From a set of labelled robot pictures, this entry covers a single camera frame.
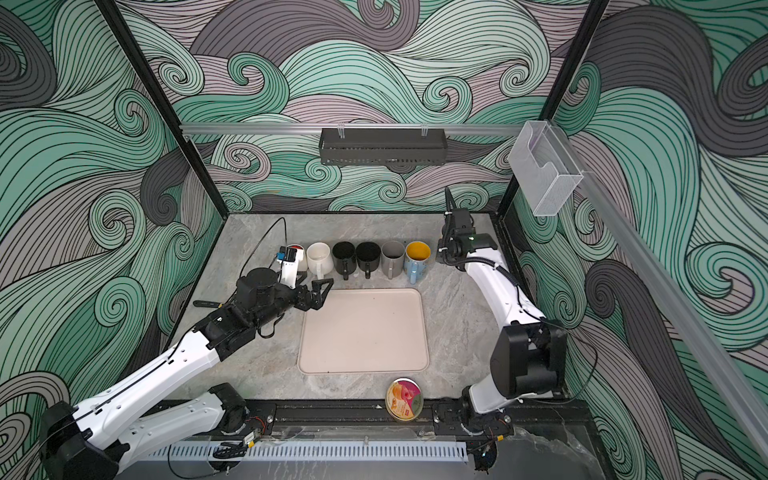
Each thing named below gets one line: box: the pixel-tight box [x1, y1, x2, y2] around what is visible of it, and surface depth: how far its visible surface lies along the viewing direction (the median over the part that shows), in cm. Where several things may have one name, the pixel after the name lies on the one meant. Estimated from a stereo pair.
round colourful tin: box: [385, 377, 424, 421], surface depth 75 cm
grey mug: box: [381, 240, 405, 280], surface depth 97 cm
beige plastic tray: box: [297, 288, 430, 375], surface depth 88 cm
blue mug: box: [404, 240, 431, 285], surface depth 97 cm
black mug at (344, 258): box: [332, 241, 357, 281], surface depth 100 cm
